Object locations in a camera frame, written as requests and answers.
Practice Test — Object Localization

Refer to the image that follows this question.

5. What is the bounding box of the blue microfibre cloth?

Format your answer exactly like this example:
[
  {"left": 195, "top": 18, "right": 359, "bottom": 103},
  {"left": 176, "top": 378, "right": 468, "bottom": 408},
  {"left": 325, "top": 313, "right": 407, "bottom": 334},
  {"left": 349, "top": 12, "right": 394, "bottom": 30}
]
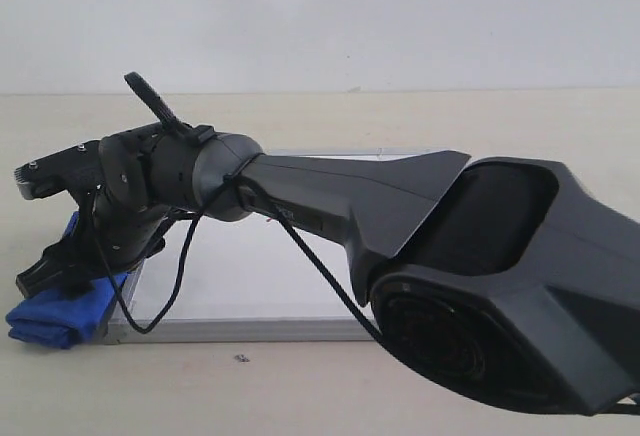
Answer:
[{"left": 6, "top": 210, "right": 132, "bottom": 351}]

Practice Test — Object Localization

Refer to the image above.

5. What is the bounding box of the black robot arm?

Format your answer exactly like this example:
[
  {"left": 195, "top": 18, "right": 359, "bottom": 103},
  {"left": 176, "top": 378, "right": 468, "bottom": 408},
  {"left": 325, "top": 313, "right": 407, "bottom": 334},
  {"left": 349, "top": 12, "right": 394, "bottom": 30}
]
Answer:
[{"left": 14, "top": 72, "right": 639, "bottom": 416}]

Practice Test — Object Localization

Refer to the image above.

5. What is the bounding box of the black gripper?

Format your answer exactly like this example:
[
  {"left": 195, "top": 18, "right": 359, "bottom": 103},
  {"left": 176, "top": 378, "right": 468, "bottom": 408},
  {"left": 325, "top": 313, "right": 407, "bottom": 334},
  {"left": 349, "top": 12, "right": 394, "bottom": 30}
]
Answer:
[{"left": 16, "top": 128, "right": 169, "bottom": 299}]

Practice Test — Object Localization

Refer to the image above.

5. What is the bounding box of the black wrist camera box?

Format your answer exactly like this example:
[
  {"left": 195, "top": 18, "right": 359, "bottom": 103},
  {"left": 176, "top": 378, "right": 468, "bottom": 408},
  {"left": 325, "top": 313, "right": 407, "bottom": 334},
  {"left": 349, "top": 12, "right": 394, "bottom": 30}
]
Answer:
[{"left": 14, "top": 140, "right": 104, "bottom": 201}]

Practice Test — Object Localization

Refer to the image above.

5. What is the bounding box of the white board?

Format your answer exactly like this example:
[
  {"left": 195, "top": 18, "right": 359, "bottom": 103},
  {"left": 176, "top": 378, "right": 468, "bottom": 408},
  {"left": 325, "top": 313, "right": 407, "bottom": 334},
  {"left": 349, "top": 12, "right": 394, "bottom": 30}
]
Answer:
[{"left": 101, "top": 146, "right": 451, "bottom": 347}]

